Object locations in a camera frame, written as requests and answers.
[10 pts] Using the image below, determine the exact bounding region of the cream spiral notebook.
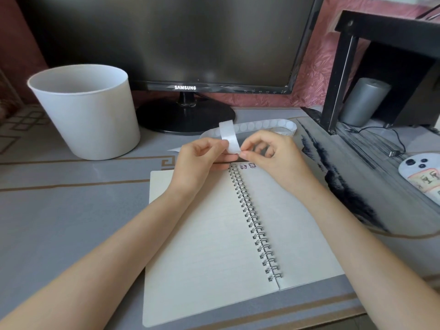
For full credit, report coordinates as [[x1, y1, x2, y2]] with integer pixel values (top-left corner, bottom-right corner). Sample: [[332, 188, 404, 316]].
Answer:
[[142, 162, 346, 329]]

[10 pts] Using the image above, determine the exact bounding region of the grey cylindrical speaker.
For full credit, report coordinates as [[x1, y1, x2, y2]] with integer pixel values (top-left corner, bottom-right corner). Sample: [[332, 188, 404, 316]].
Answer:
[[339, 77, 392, 127]]

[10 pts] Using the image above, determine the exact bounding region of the person's left hand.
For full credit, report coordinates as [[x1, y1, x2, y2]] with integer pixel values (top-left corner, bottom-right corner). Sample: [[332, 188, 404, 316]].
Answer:
[[169, 137, 231, 197]]

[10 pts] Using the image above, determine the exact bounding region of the black computer monitor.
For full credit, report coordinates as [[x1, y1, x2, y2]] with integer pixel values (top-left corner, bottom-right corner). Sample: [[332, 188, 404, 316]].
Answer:
[[15, 0, 325, 134]]

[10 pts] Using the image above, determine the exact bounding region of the person's right forearm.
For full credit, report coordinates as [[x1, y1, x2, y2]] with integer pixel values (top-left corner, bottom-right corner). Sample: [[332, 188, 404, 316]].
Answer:
[[297, 187, 440, 330]]

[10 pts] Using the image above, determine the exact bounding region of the black wire frame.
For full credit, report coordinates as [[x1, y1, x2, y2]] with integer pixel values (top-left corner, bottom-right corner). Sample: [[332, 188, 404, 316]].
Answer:
[[414, 6, 440, 20]]

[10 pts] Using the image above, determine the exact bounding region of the grey patterned desk mat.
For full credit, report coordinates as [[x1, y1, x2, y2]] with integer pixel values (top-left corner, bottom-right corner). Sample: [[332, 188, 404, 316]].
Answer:
[[0, 103, 440, 330]]

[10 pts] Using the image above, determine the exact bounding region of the brown floral curtain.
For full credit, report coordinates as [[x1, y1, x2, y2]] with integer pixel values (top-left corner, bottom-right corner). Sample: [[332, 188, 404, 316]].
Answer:
[[0, 68, 25, 117]]

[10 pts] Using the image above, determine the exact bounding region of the person's right hand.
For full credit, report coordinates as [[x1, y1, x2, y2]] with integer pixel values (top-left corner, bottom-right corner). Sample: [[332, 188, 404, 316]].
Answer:
[[238, 130, 319, 200]]

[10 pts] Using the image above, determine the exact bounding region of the white labelled VR controller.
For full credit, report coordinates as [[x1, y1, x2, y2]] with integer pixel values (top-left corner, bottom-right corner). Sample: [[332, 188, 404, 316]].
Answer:
[[398, 153, 440, 206]]

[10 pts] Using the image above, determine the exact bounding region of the white plastic waste bin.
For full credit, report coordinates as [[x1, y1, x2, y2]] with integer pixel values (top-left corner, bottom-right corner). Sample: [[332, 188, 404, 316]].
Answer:
[[27, 64, 141, 161]]

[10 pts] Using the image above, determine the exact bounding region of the white sticker strip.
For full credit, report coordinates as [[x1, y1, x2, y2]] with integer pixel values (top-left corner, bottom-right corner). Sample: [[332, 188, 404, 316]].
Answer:
[[167, 119, 298, 156]]

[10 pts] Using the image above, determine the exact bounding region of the black cable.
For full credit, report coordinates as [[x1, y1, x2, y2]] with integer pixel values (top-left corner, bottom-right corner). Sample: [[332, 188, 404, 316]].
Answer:
[[345, 126, 406, 157]]

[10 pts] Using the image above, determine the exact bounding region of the black shelf frame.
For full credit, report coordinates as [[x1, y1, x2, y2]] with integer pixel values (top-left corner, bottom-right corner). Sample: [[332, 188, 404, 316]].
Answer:
[[301, 10, 440, 135]]

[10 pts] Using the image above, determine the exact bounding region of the person's left forearm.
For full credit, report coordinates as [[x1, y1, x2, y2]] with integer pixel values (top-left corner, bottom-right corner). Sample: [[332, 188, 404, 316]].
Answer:
[[0, 185, 200, 330]]

